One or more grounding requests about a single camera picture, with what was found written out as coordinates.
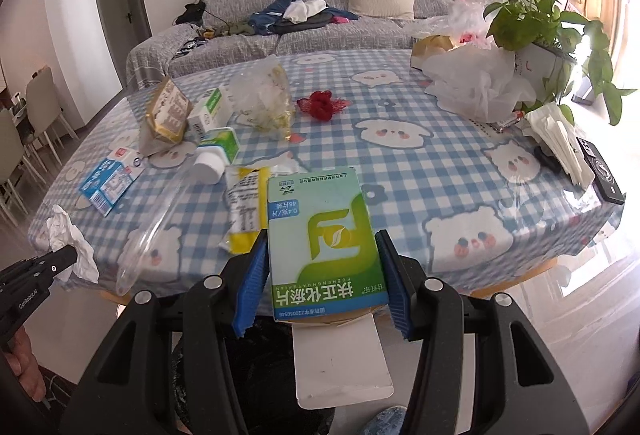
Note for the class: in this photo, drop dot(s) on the gold white carton box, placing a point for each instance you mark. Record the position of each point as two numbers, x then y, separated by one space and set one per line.
427 47

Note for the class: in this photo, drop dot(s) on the white plastic bag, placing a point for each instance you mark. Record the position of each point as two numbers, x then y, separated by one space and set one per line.
477 83

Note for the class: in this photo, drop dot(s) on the beige dining chair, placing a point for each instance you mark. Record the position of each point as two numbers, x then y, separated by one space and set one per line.
44 109

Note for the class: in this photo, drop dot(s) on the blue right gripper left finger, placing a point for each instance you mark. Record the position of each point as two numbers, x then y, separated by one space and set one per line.
249 287

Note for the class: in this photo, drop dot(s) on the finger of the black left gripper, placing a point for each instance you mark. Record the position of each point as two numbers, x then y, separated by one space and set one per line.
26 284

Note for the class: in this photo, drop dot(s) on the small green white box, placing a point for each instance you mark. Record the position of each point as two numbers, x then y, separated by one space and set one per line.
210 112

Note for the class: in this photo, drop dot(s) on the clear plastic film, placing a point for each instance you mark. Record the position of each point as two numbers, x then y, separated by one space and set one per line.
137 253

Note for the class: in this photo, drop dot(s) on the gold snack bag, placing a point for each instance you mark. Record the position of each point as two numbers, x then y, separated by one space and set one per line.
165 119

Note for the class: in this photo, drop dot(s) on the black phone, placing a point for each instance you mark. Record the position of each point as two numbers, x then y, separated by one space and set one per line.
603 178

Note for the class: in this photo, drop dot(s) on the white paper napkins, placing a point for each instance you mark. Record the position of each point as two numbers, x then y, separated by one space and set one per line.
550 125

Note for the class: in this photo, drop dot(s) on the white green medicine bottle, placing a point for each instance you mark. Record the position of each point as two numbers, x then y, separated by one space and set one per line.
216 151

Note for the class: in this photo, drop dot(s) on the green potted plant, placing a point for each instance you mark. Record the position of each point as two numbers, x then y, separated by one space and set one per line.
550 26

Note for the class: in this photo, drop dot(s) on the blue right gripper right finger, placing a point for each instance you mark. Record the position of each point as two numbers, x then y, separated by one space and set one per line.
399 289

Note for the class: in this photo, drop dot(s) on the grey sofa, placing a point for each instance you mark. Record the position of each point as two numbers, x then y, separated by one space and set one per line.
212 33

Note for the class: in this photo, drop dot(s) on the person's left hand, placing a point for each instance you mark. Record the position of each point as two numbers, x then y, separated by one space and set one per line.
24 365

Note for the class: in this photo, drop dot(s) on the red mesh net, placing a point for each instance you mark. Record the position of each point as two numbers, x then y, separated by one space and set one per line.
321 105

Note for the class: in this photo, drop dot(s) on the white tissue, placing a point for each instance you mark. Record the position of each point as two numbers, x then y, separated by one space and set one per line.
61 232

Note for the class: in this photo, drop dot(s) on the red printed plastic bag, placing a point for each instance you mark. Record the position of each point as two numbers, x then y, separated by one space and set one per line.
464 22

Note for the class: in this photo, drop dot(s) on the clear plastic bag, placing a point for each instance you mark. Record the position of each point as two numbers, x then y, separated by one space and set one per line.
261 98

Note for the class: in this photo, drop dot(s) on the yellow snack wrapper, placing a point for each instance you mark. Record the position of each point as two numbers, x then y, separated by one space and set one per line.
246 197

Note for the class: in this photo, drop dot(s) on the blue white milk carton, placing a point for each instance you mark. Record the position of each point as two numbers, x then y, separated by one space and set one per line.
111 179

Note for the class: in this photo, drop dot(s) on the green white medicine box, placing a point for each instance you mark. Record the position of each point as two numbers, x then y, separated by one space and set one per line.
324 263

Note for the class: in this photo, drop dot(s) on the clothes pile on sofa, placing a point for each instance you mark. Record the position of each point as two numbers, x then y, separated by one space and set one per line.
289 16

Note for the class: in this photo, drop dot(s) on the blue checkered tablecloth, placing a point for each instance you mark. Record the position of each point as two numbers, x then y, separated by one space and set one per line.
474 209

